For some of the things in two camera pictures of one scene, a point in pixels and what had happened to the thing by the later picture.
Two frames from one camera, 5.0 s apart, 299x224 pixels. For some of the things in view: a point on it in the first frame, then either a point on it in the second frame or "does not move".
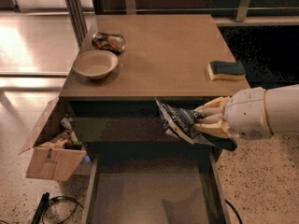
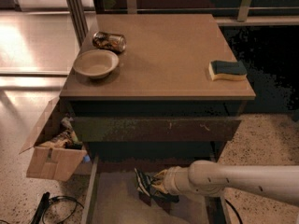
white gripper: (248, 113) → (171, 181)
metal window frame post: (75, 7) does not move
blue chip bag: (180, 123) → (146, 189)
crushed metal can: (108, 41) does not move
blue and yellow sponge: (225, 69) does not move
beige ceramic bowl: (94, 63) does not move
